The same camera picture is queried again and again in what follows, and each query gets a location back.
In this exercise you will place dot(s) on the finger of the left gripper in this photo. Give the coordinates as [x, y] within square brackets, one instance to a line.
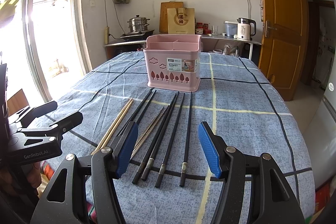
[65, 124]
[25, 116]

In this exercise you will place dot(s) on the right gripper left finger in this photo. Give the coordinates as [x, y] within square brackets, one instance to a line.
[64, 199]

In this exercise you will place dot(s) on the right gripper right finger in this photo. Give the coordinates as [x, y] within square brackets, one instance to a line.
[272, 199]

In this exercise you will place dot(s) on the wooden chopstick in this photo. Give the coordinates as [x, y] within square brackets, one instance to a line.
[118, 124]
[111, 126]

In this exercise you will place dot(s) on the steel kitchen shelf table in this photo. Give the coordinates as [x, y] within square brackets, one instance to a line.
[178, 43]

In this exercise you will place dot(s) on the white refrigerator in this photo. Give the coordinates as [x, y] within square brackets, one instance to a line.
[320, 137]

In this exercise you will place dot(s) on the blue plaid tablecloth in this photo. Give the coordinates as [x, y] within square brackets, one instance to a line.
[233, 97]

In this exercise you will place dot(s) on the black induction cooker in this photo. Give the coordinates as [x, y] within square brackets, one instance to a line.
[137, 36]

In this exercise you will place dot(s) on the stainless steel steamer pot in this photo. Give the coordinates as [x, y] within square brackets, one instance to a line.
[138, 24]

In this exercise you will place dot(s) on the pink utensil basket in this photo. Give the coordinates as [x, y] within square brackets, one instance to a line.
[173, 71]

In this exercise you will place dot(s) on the wooden door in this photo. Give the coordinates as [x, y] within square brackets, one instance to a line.
[284, 43]

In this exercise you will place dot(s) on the wooden cutting board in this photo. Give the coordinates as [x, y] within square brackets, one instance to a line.
[163, 21]

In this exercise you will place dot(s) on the tan paper gift bag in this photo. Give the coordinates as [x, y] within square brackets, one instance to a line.
[181, 21]

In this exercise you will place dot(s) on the red jar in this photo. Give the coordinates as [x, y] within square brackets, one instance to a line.
[199, 28]

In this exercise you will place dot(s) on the white electric kettle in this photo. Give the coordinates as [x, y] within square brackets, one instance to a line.
[246, 29]

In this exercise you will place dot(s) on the blue plastic container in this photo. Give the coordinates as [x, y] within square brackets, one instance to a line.
[231, 28]

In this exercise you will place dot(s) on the clear drinking glass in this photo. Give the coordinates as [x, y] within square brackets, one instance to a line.
[214, 30]

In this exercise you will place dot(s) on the window frame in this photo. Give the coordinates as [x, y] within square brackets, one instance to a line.
[55, 54]

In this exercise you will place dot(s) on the power strip on wall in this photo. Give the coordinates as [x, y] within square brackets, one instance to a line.
[106, 35]

